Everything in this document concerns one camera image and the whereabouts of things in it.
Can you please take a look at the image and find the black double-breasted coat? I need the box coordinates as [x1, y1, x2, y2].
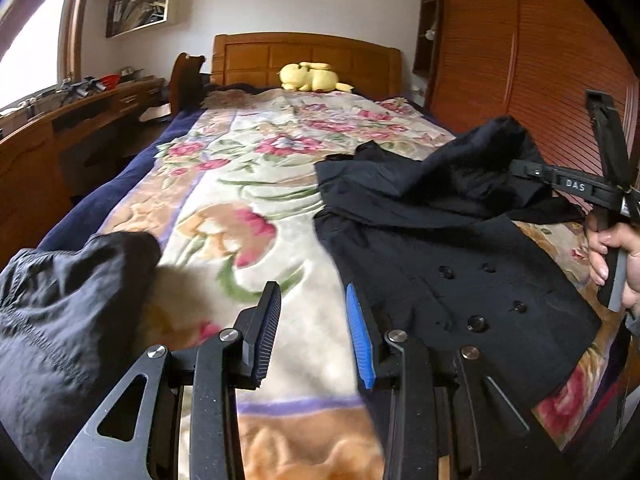
[314, 116, 601, 406]

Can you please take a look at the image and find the person's right hand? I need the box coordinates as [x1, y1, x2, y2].
[586, 211, 640, 316]

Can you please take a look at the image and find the folded dark grey garment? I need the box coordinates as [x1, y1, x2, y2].
[1, 232, 160, 479]

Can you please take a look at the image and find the floral fleece blanket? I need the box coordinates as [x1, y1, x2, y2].
[102, 89, 626, 479]

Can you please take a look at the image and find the wooden louvered wardrobe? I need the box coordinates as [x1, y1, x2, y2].
[419, 0, 639, 174]

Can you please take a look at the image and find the navy blue bed sheet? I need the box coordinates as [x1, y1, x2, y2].
[37, 108, 204, 252]

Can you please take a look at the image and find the wooden desk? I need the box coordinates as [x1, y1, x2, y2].
[0, 77, 164, 264]

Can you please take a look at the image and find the wooden chair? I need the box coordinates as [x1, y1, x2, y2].
[168, 52, 205, 117]

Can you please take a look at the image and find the red bowl on desk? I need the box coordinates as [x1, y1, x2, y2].
[100, 74, 120, 90]

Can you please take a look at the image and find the yellow plush toy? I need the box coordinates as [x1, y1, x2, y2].
[278, 62, 354, 92]

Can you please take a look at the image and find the wooden bed headboard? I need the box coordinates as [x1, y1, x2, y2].
[210, 32, 402, 101]

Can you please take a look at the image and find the window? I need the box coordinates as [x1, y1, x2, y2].
[0, 0, 64, 107]

